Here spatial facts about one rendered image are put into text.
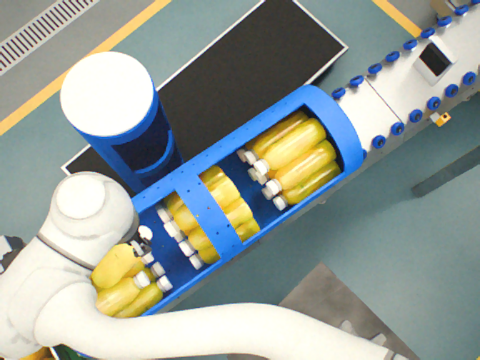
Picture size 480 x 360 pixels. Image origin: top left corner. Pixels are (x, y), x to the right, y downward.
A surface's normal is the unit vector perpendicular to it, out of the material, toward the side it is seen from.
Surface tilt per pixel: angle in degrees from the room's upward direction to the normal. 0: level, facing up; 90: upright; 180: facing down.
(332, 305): 4
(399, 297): 0
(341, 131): 21
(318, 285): 4
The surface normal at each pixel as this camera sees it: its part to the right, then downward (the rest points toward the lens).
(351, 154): 0.44, 0.44
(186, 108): 0.01, -0.25
